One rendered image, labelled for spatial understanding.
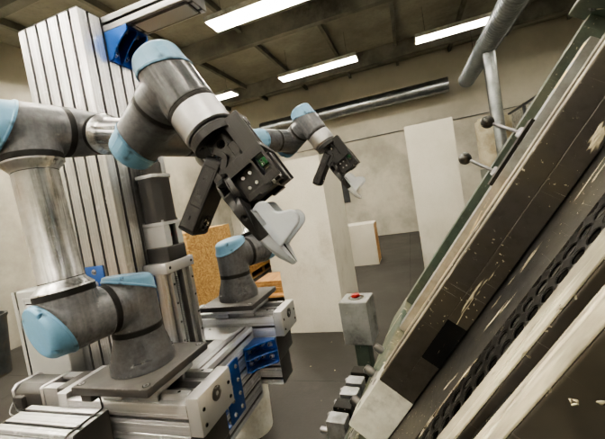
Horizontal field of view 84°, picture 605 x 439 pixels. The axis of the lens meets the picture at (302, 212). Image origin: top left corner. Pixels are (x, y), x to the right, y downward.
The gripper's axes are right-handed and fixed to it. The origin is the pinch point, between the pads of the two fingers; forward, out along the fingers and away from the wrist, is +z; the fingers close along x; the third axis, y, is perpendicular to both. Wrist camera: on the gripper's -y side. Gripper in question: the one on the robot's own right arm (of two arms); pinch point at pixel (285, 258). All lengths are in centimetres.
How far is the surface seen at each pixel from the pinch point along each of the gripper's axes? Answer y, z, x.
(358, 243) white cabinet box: -50, 31, 551
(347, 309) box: -21, 27, 93
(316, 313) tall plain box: -99, 49, 287
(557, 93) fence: 68, 6, 56
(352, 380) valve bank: -27, 42, 66
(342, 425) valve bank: -30, 43, 46
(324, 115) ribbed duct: 52, -262, 794
